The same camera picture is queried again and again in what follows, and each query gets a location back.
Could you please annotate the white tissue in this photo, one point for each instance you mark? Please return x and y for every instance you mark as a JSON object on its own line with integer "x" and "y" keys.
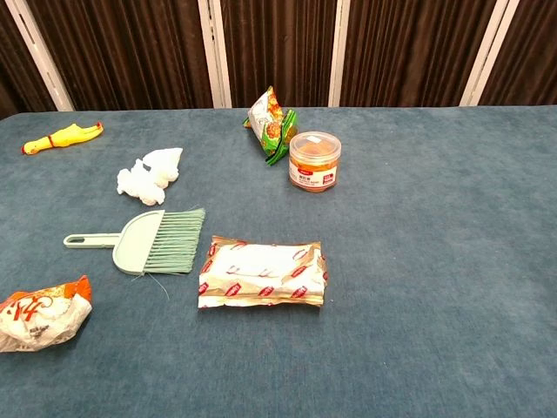
{"x": 148, "y": 178}

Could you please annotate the clear jar with orange contents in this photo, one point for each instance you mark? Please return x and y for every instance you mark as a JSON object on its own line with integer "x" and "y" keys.
{"x": 314, "y": 165}

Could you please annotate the white gold food package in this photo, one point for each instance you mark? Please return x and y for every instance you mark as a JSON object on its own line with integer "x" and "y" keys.
{"x": 261, "y": 274}

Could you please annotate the green snack bag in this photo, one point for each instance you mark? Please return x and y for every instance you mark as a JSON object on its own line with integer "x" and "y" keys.
{"x": 270, "y": 126}

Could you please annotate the brown pleated curtain panel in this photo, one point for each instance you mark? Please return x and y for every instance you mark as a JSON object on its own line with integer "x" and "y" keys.
{"x": 413, "y": 52}
{"x": 130, "y": 52}
{"x": 531, "y": 56}
{"x": 278, "y": 43}
{"x": 13, "y": 69}

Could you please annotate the yellow rubber chicken toy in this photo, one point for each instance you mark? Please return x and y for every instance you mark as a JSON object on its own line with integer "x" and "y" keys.
{"x": 65, "y": 136}

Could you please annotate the crumpled orange white snack bag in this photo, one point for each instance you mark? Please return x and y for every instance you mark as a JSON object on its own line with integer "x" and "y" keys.
{"x": 39, "y": 318}

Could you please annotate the white partition frame post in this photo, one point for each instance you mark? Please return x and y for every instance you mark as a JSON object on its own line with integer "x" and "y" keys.
{"x": 487, "y": 56}
{"x": 215, "y": 56}
{"x": 41, "y": 56}
{"x": 339, "y": 56}

